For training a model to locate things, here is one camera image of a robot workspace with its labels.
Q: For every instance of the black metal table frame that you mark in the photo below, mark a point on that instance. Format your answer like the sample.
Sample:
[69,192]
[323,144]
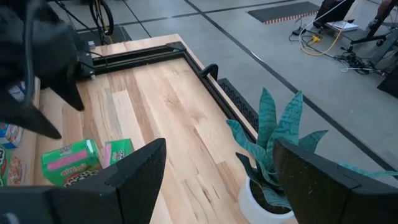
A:
[177,46]

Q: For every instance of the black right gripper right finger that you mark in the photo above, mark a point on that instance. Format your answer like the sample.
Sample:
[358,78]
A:
[326,199]

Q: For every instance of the snake plant in white pot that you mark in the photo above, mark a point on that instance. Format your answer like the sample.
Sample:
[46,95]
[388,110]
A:
[287,124]

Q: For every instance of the white flat box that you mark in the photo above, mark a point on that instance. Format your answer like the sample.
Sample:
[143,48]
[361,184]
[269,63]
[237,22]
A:
[342,25]

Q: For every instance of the grey workbench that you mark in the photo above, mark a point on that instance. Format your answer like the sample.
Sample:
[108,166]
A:
[388,46]

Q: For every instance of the black hook bracket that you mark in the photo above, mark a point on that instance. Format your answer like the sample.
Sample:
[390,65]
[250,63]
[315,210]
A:
[206,68]

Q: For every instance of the black power brick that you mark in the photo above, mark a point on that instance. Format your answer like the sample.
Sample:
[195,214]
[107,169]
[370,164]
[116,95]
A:
[297,31]

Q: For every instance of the black hazard-striped floor mat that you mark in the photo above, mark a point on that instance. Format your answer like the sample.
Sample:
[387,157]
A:
[280,12]

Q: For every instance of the person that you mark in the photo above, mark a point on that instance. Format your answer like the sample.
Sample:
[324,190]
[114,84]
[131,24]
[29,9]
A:
[385,7]

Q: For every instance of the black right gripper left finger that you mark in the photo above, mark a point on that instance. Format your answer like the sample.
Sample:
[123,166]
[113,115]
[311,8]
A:
[109,199]

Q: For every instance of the black equipment case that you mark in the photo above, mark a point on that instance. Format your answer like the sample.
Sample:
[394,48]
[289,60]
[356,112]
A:
[332,11]

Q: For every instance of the black device with green light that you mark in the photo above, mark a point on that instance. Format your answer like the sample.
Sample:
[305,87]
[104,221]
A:
[390,85]

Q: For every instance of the Apple Jacks cereal box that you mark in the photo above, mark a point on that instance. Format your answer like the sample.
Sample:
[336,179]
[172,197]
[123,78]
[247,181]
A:
[118,151]
[71,161]
[15,171]

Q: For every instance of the black standing desk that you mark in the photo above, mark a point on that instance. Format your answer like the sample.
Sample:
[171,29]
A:
[363,40]

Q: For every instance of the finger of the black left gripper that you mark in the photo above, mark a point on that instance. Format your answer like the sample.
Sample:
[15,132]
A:
[66,91]
[28,119]

